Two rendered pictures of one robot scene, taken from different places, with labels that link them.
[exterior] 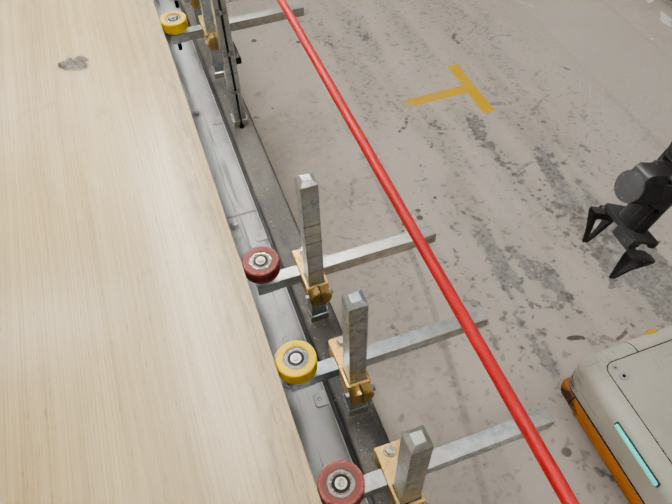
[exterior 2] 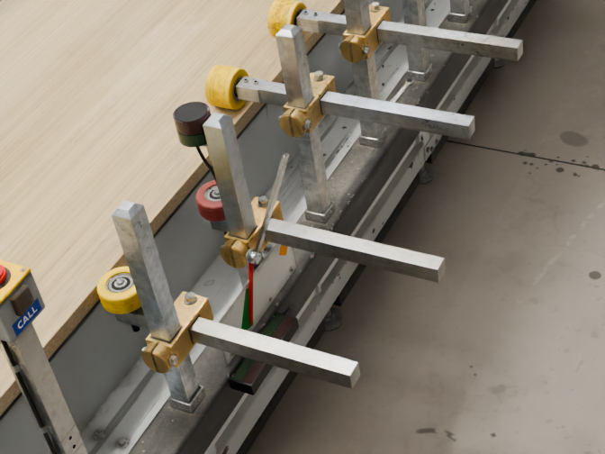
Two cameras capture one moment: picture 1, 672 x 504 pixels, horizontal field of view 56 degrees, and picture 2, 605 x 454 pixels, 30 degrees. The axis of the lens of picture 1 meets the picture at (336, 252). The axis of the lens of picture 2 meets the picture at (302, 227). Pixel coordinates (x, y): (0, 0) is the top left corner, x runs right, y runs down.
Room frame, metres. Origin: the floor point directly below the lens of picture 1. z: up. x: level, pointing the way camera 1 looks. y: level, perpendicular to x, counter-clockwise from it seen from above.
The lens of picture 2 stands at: (1.17, -0.80, 2.12)
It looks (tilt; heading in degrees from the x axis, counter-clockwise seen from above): 40 degrees down; 52
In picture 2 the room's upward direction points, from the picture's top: 11 degrees counter-clockwise
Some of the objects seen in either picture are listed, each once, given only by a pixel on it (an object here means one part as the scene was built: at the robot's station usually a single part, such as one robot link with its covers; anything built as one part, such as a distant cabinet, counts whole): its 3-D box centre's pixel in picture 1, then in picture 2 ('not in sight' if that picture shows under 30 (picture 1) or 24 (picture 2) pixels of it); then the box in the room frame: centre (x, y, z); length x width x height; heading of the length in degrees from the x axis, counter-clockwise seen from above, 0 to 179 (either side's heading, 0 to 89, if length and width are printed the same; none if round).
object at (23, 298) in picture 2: not in sight; (22, 300); (1.53, 0.24, 1.20); 0.03 x 0.01 x 0.03; 18
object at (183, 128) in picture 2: not in sight; (192, 118); (1.98, 0.48, 1.10); 0.06 x 0.06 x 0.02
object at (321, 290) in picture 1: (311, 276); not in sight; (0.83, 0.06, 0.82); 0.14 x 0.06 x 0.05; 18
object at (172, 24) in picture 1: (176, 33); (128, 304); (1.77, 0.47, 0.85); 0.08 x 0.08 x 0.11
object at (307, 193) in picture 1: (312, 257); not in sight; (0.81, 0.05, 0.92); 0.04 x 0.04 x 0.48; 18
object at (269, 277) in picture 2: not in sight; (258, 295); (1.98, 0.41, 0.75); 0.26 x 0.01 x 0.10; 18
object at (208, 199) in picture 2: not in sight; (223, 215); (2.02, 0.51, 0.85); 0.08 x 0.08 x 0.11
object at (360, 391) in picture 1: (350, 369); not in sight; (0.59, -0.02, 0.82); 0.14 x 0.06 x 0.05; 18
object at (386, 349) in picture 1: (389, 348); not in sight; (0.64, -0.10, 0.82); 0.43 x 0.03 x 0.04; 108
